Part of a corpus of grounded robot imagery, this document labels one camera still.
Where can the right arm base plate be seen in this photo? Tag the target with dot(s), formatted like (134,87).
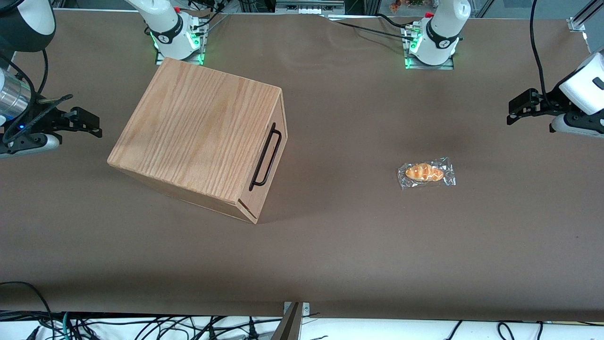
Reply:
(188,60)

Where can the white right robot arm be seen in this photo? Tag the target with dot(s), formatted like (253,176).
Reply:
(165,23)

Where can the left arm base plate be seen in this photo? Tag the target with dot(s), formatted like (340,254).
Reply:
(432,66)

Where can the wooden drawer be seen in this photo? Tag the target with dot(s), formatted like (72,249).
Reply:
(258,200)

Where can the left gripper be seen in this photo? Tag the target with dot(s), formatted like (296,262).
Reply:
(546,107)

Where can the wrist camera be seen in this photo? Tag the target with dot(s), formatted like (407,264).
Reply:
(33,143)
(566,123)

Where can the grey background device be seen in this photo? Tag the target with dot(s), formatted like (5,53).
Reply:
(309,5)

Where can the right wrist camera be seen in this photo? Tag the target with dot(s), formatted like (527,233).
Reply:
(33,143)

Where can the light wooden drawer cabinet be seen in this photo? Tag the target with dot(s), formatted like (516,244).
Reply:
(188,127)

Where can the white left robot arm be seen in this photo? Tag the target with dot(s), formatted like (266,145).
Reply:
(443,28)

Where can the silver metal bracket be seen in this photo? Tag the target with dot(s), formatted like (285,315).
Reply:
(306,308)

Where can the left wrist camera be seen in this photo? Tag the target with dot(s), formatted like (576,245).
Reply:
(566,123)

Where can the dark slanted post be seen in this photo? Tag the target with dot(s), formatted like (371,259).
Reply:
(288,328)

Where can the aluminium frame profile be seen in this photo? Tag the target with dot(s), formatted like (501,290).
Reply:
(583,16)

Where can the plastic-wrapped bread roll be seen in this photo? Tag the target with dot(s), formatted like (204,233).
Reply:
(424,172)

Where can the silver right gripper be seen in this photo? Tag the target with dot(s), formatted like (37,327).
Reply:
(38,120)

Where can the brown table cover sheet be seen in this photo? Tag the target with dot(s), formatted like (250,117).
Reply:
(377,245)

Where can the orange background objects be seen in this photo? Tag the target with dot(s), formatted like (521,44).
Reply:
(406,4)

